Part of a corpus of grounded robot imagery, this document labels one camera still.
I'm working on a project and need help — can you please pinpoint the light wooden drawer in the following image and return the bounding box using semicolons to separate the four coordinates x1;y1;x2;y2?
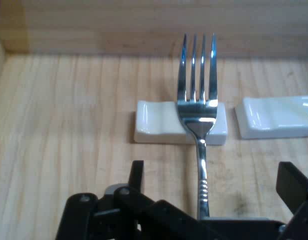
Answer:
0;0;308;240

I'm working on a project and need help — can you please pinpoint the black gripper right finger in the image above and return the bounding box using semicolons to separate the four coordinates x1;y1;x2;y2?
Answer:
275;161;308;240

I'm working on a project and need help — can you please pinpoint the white ceramic cutlery rest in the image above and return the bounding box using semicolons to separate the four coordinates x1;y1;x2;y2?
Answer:
235;94;308;140
133;99;228;146

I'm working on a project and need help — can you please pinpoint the silver metal fork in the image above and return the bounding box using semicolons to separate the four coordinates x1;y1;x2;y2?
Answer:
177;32;218;221

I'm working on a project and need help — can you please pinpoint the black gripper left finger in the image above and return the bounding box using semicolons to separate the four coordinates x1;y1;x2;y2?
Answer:
55;160;228;240

